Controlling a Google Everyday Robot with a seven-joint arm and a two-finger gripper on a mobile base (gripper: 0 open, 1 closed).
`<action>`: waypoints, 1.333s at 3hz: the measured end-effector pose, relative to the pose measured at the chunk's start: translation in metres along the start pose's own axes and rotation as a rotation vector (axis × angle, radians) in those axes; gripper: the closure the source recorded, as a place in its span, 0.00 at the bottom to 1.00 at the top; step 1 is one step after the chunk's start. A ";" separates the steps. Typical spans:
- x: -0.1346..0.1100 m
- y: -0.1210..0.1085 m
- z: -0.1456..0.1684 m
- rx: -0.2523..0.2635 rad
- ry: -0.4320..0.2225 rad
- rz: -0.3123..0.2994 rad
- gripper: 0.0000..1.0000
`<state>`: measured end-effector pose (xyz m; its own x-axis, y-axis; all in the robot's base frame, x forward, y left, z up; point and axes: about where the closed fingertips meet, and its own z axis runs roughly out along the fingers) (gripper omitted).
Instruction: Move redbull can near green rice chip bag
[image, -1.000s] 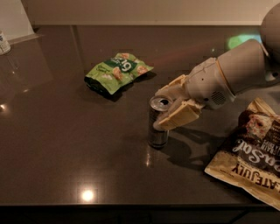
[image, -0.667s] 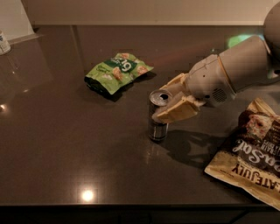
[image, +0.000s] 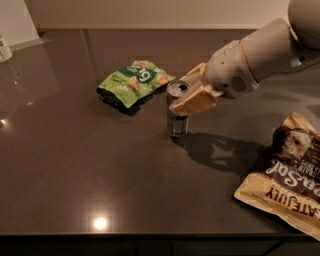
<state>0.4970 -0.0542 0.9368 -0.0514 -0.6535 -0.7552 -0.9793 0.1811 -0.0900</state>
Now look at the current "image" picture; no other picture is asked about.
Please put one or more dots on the silver redbull can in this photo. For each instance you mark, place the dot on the silver redbull can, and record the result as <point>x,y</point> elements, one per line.
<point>177,122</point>

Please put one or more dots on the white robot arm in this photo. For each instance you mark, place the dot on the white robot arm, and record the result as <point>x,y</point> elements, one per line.
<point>280,47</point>

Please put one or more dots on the green rice chip bag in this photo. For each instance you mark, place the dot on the green rice chip bag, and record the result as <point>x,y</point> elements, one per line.
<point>133,83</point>

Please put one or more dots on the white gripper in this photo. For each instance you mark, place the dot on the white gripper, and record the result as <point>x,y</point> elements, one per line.
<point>226,70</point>

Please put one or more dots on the white bottle with label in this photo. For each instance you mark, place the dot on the white bottle with label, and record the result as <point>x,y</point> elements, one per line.
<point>5,51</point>

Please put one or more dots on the brown and cream snack bag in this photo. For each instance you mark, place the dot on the brown and cream snack bag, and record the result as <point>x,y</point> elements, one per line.
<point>285,181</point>

